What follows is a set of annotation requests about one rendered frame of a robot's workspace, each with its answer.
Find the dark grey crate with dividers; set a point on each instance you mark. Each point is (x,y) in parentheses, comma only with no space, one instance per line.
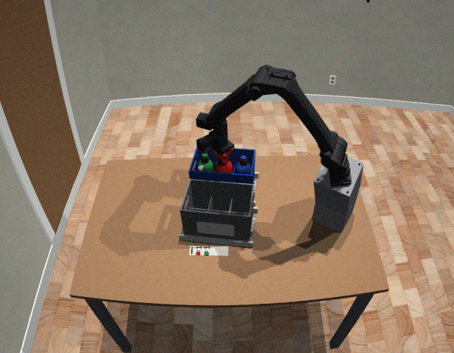
(224,209)

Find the blue crate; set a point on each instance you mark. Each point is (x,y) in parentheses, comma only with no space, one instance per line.
(234,158)

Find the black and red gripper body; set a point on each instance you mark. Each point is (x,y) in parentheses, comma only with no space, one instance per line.
(229,145)

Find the green bottle with pale green label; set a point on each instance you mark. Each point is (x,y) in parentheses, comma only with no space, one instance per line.
(208,165)

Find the white paper pick list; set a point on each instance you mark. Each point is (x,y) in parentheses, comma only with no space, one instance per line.
(209,250)

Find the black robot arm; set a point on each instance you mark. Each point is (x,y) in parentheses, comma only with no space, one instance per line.
(266,81)

